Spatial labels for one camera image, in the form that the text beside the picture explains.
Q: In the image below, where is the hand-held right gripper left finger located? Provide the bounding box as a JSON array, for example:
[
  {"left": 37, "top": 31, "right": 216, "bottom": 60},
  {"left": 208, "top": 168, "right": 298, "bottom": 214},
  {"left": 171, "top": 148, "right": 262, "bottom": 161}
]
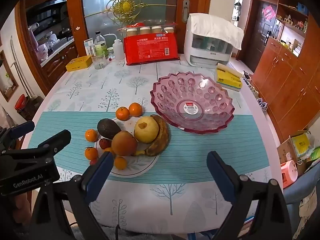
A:
[{"left": 31, "top": 152, "right": 114, "bottom": 240}]

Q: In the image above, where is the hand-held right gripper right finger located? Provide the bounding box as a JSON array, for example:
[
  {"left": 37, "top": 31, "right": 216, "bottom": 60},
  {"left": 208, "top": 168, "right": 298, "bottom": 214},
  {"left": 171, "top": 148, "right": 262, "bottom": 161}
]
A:
[{"left": 206, "top": 151, "right": 292, "bottom": 240}]

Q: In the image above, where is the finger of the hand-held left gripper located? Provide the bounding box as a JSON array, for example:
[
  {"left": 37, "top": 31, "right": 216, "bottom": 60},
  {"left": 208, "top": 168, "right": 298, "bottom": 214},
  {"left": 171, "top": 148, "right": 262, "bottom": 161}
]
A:
[
  {"left": 7, "top": 120, "right": 35, "bottom": 141},
  {"left": 37, "top": 130, "right": 72, "bottom": 156}
]

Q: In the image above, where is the reddish brown apple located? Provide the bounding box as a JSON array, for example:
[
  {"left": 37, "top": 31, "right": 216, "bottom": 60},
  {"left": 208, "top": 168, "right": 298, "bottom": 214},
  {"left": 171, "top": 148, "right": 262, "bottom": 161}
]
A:
[{"left": 111, "top": 131, "right": 138, "bottom": 157}]

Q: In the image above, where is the white round plate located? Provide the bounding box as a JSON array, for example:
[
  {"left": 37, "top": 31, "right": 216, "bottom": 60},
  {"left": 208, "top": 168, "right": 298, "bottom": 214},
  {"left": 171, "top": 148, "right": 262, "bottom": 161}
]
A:
[{"left": 95, "top": 116, "right": 161, "bottom": 178}]

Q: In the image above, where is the dark avocado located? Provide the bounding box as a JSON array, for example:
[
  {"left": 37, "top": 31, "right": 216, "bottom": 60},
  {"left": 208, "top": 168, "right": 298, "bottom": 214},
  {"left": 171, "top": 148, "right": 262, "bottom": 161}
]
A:
[{"left": 97, "top": 118, "right": 122, "bottom": 139}]

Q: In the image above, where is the yellow pear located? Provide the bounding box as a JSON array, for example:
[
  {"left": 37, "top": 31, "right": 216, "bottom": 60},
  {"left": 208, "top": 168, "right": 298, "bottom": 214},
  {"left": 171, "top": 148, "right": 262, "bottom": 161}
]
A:
[{"left": 134, "top": 117, "right": 160, "bottom": 144}]

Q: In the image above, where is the overripe spotted banana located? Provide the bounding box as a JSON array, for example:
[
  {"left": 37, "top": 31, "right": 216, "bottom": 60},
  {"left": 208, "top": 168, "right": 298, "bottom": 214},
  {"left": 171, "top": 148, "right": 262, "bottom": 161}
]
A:
[{"left": 132, "top": 114, "right": 170, "bottom": 157}]

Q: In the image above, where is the pink glass fruit bowl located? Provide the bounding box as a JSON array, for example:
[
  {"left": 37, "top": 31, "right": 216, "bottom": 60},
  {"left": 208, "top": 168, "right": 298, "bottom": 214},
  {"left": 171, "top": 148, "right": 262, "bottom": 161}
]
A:
[{"left": 150, "top": 72, "right": 236, "bottom": 134}]

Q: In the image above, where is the person's left hand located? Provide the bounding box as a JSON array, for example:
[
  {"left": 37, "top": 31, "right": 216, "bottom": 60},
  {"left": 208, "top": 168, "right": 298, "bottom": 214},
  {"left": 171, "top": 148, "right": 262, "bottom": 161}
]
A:
[{"left": 11, "top": 191, "right": 33, "bottom": 230}]

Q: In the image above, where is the red lidded jar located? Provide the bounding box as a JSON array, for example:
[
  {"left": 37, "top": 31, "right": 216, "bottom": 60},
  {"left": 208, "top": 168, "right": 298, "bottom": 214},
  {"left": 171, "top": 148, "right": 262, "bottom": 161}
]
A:
[{"left": 14, "top": 94, "right": 38, "bottom": 121}]

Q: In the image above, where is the pink plastic stool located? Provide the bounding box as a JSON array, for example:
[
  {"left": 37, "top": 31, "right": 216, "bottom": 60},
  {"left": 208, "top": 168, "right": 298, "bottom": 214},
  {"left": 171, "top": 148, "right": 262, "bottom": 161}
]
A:
[{"left": 280, "top": 160, "right": 298, "bottom": 189}]

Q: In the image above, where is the cardboard box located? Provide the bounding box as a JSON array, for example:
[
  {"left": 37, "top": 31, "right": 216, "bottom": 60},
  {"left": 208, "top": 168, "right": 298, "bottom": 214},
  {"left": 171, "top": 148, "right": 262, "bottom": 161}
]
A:
[{"left": 277, "top": 130, "right": 316, "bottom": 178}]

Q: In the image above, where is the yellow flat box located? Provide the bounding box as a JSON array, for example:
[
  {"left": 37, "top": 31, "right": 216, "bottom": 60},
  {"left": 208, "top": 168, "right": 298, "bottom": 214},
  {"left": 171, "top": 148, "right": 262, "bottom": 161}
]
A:
[{"left": 66, "top": 56, "right": 93, "bottom": 72}]

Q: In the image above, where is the wooden kitchen counter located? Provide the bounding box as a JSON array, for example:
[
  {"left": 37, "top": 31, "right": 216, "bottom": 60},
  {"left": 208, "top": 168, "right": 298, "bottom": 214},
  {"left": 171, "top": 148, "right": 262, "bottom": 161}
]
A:
[{"left": 25, "top": 0, "right": 78, "bottom": 85}]

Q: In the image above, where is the blue chair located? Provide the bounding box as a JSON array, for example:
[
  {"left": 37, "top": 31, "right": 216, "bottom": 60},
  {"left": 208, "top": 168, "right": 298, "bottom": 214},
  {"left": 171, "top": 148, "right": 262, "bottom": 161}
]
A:
[{"left": 282, "top": 164, "right": 320, "bottom": 206}]

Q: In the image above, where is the clear drinking glass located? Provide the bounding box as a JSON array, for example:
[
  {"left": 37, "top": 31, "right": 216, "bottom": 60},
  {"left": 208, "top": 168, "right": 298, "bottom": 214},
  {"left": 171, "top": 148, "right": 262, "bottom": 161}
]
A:
[{"left": 91, "top": 53, "right": 107, "bottom": 70}]

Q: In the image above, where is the row of shoes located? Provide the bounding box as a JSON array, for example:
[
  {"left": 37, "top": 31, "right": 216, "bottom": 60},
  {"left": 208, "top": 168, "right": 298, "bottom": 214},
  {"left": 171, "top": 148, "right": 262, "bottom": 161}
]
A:
[{"left": 242, "top": 71, "right": 268, "bottom": 111}]

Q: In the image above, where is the yellow tissue pack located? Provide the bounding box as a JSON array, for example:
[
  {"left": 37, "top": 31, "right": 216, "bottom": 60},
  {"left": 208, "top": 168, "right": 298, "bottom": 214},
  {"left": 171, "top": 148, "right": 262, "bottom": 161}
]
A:
[{"left": 216, "top": 63, "right": 244, "bottom": 91}]

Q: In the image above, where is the white carton box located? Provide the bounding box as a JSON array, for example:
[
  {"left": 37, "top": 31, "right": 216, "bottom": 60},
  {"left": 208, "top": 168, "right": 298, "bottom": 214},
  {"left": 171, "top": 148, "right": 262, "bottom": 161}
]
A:
[{"left": 84, "top": 38, "right": 96, "bottom": 56}]

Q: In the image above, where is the glass bottle with green label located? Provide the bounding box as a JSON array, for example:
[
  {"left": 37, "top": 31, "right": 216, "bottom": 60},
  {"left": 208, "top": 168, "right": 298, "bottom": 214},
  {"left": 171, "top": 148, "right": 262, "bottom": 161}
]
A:
[{"left": 94, "top": 31, "right": 107, "bottom": 56}]

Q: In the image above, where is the white squeeze bottle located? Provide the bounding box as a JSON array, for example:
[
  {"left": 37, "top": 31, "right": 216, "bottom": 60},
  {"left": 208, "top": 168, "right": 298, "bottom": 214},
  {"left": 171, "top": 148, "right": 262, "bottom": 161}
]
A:
[{"left": 104, "top": 33, "right": 125, "bottom": 61}]

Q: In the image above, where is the white countertop appliance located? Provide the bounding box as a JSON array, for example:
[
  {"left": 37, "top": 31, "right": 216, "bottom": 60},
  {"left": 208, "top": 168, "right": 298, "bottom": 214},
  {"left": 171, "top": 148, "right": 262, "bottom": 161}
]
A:
[{"left": 184, "top": 14, "right": 233, "bottom": 68}]

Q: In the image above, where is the red plastic package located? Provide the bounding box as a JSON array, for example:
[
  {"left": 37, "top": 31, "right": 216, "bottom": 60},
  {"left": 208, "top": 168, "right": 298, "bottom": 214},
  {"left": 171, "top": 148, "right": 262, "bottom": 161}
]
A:
[{"left": 124, "top": 31, "right": 181, "bottom": 66}]

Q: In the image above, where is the clear pack of beige jars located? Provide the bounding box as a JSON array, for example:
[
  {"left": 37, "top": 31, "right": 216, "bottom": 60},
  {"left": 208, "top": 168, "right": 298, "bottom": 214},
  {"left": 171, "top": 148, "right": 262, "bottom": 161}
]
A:
[{"left": 117, "top": 22, "right": 179, "bottom": 37}]

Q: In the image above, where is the dark entrance door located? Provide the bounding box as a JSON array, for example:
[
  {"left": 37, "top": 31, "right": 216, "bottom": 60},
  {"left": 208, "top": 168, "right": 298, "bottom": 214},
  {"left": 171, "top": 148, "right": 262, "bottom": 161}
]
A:
[{"left": 251, "top": 0, "right": 278, "bottom": 73}]

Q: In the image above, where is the white cloth cover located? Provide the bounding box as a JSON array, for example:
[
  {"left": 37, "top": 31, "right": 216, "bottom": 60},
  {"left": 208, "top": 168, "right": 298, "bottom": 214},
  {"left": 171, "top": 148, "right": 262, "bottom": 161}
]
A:
[{"left": 187, "top": 13, "right": 244, "bottom": 51}]

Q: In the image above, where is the gold door ornament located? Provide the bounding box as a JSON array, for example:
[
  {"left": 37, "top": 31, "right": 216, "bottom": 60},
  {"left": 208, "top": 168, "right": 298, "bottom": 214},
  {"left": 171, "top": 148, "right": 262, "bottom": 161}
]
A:
[{"left": 104, "top": 0, "right": 147, "bottom": 28}]

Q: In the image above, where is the red door poster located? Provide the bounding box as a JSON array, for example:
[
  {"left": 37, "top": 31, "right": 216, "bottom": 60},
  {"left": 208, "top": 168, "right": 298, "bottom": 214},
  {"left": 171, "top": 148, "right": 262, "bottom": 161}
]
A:
[{"left": 262, "top": 4, "right": 276, "bottom": 20}]

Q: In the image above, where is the wooden wall cabinet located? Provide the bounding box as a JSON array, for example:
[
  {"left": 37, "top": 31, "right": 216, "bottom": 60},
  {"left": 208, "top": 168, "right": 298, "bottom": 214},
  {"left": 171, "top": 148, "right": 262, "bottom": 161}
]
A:
[{"left": 250, "top": 0, "right": 320, "bottom": 143}]

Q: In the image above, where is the silver door handle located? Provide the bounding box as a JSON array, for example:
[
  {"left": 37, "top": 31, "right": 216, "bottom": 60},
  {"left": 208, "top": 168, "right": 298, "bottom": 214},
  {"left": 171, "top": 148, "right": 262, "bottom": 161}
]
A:
[{"left": 182, "top": 0, "right": 191, "bottom": 22}]

